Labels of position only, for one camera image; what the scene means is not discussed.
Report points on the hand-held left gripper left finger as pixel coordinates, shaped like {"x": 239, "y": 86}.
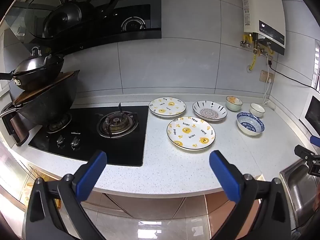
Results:
{"x": 91, "y": 175}

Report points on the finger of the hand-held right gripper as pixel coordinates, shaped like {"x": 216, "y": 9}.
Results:
{"x": 315, "y": 140}
{"x": 303, "y": 153}

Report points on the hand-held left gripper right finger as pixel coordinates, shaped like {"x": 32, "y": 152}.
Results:
{"x": 225, "y": 172}

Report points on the blue floral bowl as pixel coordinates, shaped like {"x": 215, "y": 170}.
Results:
{"x": 250, "y": 130}

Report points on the bear print plate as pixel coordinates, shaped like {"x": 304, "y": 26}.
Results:
{"x": 160, "y": 105}
{"x": 191, "y": 130}

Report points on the black striped patterned plate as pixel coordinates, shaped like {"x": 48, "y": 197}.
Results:
{"x": 209, "y": 112}

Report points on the small white bowl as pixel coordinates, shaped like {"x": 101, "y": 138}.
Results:
{"x": 257, "y": 111}

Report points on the orange flower bowl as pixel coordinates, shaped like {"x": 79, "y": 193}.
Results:
{"x": 233, "y": 107}

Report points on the white microwave oven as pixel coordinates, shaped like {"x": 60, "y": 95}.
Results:
{"x": 312, "y": 115}

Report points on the brown cabinet door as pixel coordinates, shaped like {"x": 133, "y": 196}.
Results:
{"x": 222, "y": 212}
{"x": 193, "y": 206}
{"x": 100, "y": 201}
{"x": 150, "y": 206}

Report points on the metal stove knob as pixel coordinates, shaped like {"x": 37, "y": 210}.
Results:
{"x": 60, "y": 141}
{"x": 75, "y": 143}

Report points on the stainless steel sink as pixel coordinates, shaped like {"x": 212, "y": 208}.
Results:
{"x": 297, "y": 190}

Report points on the black glass gas stove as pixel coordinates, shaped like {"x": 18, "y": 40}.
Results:
{"x": 125, "y": 147}

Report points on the gas burner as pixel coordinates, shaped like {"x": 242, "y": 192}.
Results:
{"x": 58, "y": 125}
{"x": 116, "y": 123}

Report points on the window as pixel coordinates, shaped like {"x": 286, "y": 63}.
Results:
{"x": 317, "y": 65}

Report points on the glass door cabinet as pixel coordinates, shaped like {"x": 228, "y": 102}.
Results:
{"x": 12, "y": 175}

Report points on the large black wok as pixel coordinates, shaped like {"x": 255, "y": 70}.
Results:
{"x": 50, "y": 102}

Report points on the metal pipe valve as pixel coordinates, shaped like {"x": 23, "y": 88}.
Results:
{"x": 267, "y": 52}
{"x": 245, "y": 44}

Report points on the wooden wok lid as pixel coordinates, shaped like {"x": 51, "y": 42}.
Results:
{"x": 62, "y": 78}

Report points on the black frying pan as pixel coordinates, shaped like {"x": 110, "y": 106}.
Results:
{"x": 37, "y": 80}

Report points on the white water heater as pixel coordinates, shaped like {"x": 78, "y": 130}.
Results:
{"x": 265, "y": 5}

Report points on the beige wall outlet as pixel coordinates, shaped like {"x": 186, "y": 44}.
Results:
{"x": 264, "y": 76}

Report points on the white wall outlet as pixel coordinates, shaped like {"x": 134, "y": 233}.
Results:
{"x": 270, "y": 60}

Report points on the white wall grommet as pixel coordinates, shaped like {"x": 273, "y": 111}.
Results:
{"x": 250, "y": 69}

